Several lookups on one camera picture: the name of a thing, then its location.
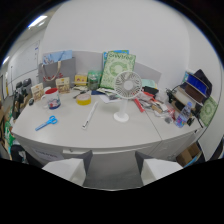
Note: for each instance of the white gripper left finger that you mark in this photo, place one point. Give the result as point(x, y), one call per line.
point(68, 170)

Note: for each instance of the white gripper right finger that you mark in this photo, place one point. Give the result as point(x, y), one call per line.
point(156, 168)

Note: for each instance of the white straw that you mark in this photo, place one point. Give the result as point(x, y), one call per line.
point(90, 115)

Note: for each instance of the cardboard box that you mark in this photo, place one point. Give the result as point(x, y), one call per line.
point(188, 154)

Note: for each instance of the blue scissors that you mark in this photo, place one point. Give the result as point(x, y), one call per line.
point(47, 122)

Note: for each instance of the plastic water bottle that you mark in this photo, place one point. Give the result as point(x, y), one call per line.
point(183, 115)

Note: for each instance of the red pen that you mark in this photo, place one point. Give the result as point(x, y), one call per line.
point(139, 105)

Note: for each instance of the yellow tape roll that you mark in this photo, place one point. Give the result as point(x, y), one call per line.
point(83, 99)

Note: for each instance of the white mug with red rim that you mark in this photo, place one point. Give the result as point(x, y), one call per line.
point(52, 98)

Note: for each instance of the green patterned cushion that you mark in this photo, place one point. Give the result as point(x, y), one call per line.
point(208, 111)

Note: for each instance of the white desk fan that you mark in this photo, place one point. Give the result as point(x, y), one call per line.
point(126, 94)

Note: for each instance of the wooden card with print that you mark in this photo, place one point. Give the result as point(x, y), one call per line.
point(37, 91)
point(62, 85)

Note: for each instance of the yellow small box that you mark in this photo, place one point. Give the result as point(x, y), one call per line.
point(80, 80)

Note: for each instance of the black office chair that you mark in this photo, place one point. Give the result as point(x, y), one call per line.
point(22, 87)

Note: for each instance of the grey tote bag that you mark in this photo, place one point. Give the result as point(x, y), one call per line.
point(57, 72)

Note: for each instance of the green printed bag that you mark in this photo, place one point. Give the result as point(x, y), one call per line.
point(117, 69)

